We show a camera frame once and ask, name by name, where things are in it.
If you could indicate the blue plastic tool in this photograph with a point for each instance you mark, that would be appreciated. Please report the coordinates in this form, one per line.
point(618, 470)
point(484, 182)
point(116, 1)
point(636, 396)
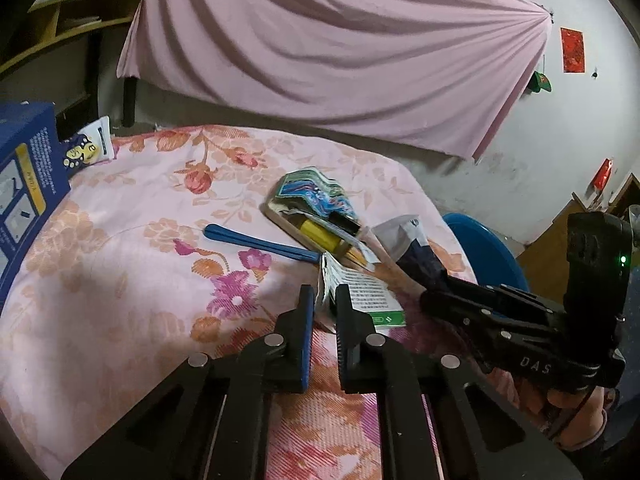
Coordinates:
point(250, 242)

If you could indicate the red wall paper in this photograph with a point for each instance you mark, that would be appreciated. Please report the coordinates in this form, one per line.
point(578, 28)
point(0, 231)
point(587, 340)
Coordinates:
point(572, 50)

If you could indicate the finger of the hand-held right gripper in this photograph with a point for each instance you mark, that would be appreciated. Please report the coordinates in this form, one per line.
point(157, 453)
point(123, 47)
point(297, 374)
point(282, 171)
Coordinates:
point(520, 302)
point(505, 340)

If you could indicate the dark blue packet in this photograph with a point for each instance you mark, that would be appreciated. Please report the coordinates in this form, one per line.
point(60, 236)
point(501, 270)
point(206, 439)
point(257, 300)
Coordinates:
point(422, 265)

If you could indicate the green hanging ornament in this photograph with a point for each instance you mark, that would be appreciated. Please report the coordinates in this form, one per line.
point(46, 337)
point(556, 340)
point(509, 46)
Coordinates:
point(540, 82)

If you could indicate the person's right hand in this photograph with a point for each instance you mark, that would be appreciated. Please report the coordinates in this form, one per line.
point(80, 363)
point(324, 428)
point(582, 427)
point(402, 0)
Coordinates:
point(575, 417)

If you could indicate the pink hanging curtain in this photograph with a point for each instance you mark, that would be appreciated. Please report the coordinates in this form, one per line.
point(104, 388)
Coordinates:
point(325, 45)

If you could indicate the blue plastic stool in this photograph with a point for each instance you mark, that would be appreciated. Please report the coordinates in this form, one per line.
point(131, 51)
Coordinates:
point(485, 245)

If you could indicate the white blue snack packet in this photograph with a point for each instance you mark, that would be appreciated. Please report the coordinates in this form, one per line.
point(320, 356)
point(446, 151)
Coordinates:
point(87, 147)

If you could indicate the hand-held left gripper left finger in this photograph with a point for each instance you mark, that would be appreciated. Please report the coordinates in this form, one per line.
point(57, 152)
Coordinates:
point(306, 340)

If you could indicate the cream phone case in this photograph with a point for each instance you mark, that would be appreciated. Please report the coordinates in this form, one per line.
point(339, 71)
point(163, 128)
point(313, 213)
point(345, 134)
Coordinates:
point(279, 214)

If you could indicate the colourful foil packet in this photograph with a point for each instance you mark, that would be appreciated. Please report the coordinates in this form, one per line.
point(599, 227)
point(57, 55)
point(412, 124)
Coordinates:
point(310, 190)

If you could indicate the red packet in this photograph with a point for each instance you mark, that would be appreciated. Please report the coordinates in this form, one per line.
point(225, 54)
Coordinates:
point(602, 175)

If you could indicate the yellow cylinder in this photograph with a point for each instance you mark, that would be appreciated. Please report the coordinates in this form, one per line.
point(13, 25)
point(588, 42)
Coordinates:
point(317, 232)

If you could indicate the white and green paper box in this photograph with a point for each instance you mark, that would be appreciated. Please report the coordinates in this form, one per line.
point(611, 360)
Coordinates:
point(367, 295)

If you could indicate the wooden shelf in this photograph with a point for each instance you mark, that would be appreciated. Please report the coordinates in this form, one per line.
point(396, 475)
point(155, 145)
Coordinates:
point(75, 10)

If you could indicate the black bed frame leg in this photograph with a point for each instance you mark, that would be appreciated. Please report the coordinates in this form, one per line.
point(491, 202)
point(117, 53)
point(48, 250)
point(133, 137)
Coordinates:
point(129, 102)

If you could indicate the blue printed box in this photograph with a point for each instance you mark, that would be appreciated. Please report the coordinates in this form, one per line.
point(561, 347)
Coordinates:
point(25, 185)

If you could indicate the wooden furniture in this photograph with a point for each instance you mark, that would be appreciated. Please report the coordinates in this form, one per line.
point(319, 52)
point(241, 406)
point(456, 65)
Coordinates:
point(550, 240)

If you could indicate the pink floral blanket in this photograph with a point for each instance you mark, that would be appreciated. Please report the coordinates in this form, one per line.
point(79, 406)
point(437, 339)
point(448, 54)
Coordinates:
point(150, 280)

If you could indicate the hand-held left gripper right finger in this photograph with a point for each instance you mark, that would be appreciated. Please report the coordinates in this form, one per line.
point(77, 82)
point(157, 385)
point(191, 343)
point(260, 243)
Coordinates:
point(346, 320)

